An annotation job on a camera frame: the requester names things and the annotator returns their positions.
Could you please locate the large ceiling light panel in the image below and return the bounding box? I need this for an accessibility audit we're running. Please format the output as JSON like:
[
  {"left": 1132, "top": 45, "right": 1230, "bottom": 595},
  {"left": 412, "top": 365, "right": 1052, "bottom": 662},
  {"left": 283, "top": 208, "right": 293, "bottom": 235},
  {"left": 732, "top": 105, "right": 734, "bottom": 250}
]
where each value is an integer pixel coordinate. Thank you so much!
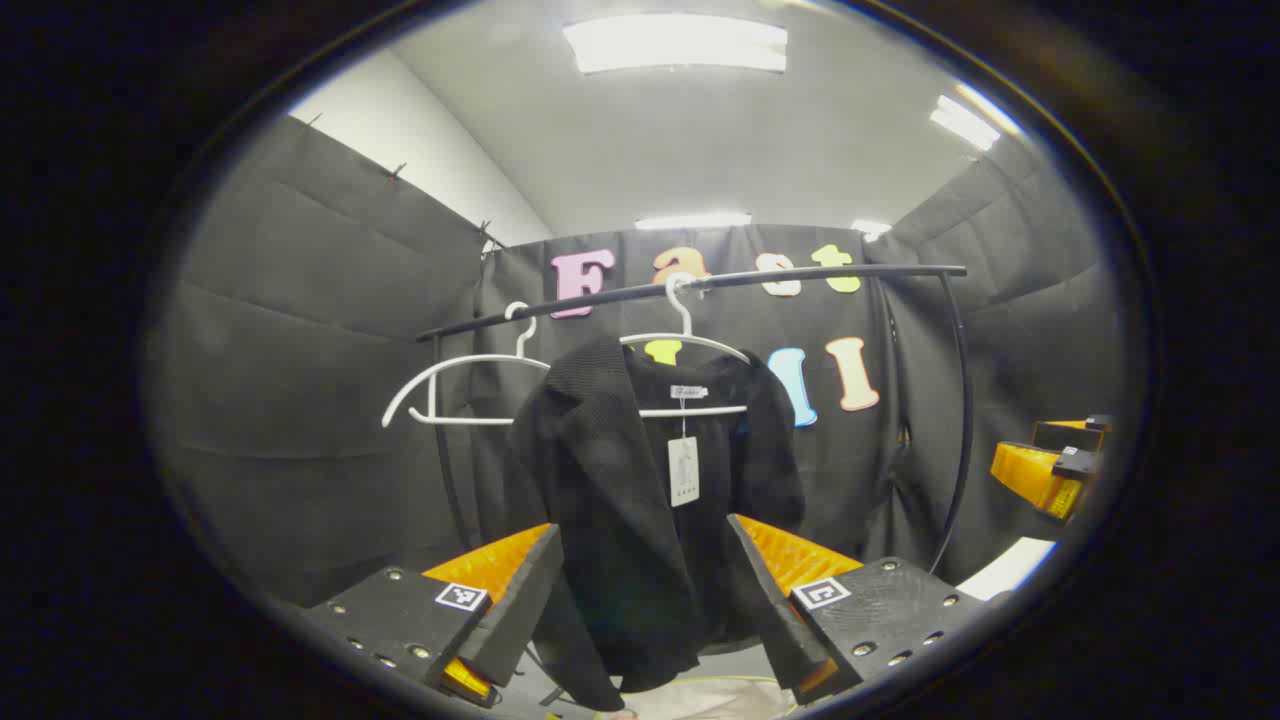
[{"left": 562, "top": 14, "right": 789, "bottom": 75}]

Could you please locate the black backdrop cloth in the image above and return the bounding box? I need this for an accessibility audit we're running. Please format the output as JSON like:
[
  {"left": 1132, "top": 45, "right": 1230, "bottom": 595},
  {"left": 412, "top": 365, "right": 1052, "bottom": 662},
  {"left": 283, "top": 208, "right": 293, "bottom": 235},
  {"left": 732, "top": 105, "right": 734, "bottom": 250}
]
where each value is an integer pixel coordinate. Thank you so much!
[{"left": 150, "top": 115, "right": 1121, "bottom": 611}]

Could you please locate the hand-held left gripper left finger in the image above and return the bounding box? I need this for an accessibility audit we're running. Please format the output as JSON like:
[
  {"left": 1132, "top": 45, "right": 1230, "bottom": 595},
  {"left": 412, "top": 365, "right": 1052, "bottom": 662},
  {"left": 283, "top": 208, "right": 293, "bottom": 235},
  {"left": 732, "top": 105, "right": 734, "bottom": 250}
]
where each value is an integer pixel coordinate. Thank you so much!
[{"left": 300, "top": 522, "right": 566, "bottom": 709}]

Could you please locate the black knitted jacket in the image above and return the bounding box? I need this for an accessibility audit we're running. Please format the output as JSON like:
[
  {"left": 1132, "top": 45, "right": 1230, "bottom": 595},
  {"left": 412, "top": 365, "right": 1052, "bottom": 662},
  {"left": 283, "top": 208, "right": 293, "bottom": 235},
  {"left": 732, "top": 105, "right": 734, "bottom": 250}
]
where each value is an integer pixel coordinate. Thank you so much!
[{"left": 505, "top": 335, "right": 806, "bottom": 713}]

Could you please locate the white plastic hanger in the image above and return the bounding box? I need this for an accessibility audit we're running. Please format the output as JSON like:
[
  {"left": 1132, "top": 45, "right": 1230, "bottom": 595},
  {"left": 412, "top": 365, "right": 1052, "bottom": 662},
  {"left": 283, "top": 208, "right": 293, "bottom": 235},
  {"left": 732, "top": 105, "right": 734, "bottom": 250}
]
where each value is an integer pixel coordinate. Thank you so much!
[
  {"left": 618, "top": 272, "right": 753, "bottom": 419},
  {"left": 382, "top": 302, "right": 551, "bottom": 429}
]

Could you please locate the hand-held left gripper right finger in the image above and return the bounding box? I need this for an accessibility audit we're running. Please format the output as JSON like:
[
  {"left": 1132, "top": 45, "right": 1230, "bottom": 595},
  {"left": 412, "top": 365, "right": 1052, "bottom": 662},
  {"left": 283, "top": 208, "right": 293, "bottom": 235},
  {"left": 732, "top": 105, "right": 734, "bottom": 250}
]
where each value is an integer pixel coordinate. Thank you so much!
[{"left": 725, "top": 513, "right": 991, "bottom": 706}]

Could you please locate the black clothes rack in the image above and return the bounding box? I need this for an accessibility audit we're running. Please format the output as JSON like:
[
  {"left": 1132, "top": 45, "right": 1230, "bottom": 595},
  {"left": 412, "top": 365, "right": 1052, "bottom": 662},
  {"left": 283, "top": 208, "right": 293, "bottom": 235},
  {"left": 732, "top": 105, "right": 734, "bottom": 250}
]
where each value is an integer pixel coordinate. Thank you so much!
[{"left": 415, "top": 263, "right": 976, "bottom": 576}]

